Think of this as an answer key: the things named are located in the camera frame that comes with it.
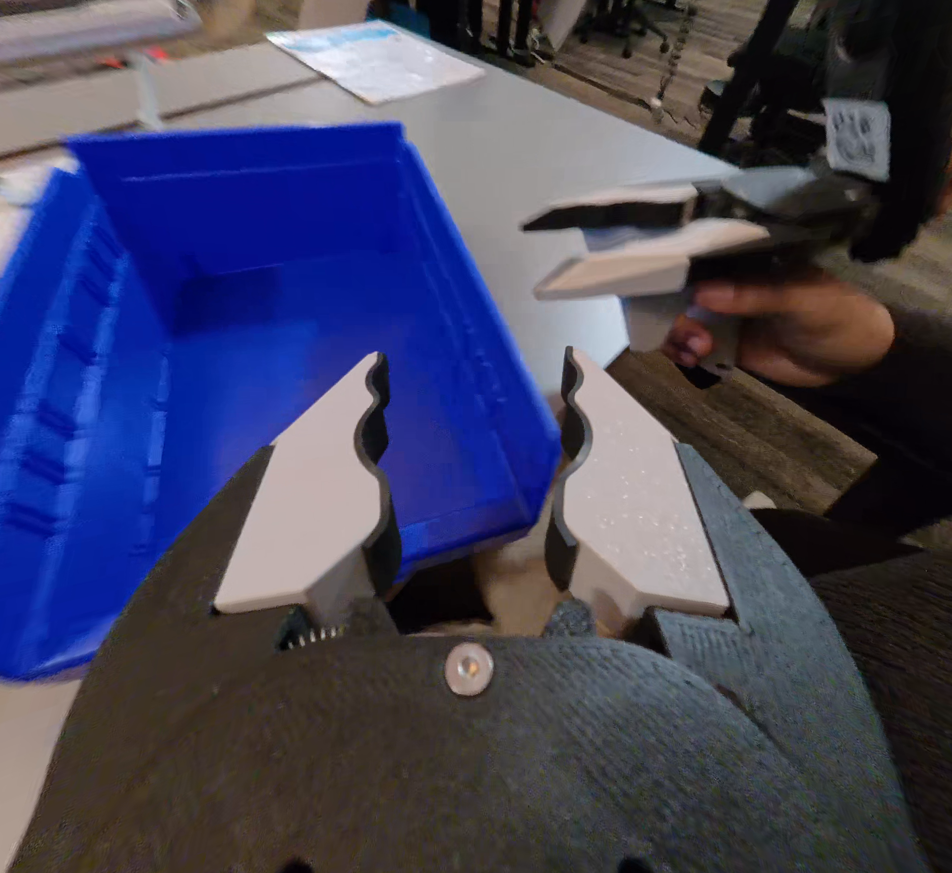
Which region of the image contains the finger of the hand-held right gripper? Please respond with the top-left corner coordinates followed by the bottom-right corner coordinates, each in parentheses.
top-left (534, 217), bottom-right (772, 353)
top-left (521, 181), bottom-right (702, 234)

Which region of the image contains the white printed leaflet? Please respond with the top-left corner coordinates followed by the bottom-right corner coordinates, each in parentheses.
top-left (266, 20), bottom-right (486, 107)

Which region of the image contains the person's black sweater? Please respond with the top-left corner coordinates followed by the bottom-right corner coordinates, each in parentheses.
top-left (751, 509), bottom-right (952, 873)

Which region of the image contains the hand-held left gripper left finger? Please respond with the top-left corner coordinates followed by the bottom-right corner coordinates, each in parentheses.
top-left (214, 352), bottom-right (404, 625)

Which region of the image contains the wooden table with black legs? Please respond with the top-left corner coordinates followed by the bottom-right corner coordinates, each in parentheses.
top-left (699, 0), bottom-right (845, 156)

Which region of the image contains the grey desk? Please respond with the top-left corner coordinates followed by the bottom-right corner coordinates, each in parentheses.
top-left (0, 18), bottom-right (739, 815)

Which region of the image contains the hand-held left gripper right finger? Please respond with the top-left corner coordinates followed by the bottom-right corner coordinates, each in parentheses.
top-left (544, 347), bottom-right (732, 629)

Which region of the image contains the person's right forearm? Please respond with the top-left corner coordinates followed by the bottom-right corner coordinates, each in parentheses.
top-left (773, 304), bottom-right (952, 539)

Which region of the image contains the blue plastic bin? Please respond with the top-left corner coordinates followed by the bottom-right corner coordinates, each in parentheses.
top-left (0, 122), bottom-right (563, 683)

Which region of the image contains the white stand with wooden board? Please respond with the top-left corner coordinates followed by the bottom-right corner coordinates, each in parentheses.
top-left (0, 0), bottom-right (257, 134)

